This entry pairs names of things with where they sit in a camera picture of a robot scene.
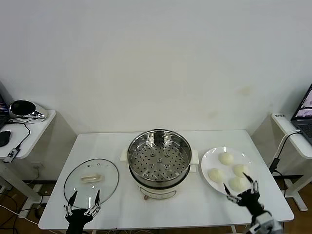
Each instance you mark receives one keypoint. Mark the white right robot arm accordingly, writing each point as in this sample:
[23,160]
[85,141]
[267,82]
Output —
[275,227]

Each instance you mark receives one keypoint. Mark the white side table with label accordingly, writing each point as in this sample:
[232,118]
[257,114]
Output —
[282,124]

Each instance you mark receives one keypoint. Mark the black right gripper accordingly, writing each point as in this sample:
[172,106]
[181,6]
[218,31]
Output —
[249,201]

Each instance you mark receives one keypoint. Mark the white side table with mouse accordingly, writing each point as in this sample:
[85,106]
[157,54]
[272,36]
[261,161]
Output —
[39,131]

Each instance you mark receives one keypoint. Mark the grey laptop with pink screen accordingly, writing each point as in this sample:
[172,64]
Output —
[303,117]

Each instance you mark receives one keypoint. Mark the black computer mouse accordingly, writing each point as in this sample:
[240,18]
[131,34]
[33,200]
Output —
[4,137]

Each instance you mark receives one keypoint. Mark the white electric cooker base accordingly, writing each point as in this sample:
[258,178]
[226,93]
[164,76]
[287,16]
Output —
[158,192]

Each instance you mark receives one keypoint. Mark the white steamed baozi bun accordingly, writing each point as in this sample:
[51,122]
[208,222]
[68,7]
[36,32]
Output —
[240,169]
[237,184]
[216,174]
[226,158]

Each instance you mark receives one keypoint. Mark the white round plate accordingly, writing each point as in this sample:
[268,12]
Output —
[212,158]

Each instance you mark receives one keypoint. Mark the chrome rounded device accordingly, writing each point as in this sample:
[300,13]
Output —
[24,108]

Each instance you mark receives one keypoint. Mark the grey usb hub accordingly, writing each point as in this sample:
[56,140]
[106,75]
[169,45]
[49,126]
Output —
[11,154]

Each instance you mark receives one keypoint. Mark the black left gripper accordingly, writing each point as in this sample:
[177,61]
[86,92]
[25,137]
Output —
[78,219]

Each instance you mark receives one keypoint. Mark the black laptop with dark screen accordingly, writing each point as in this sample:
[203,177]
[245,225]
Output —
[2,109]

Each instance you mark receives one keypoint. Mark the steel perforated steamer basket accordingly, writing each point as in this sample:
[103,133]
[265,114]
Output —
[158,156]

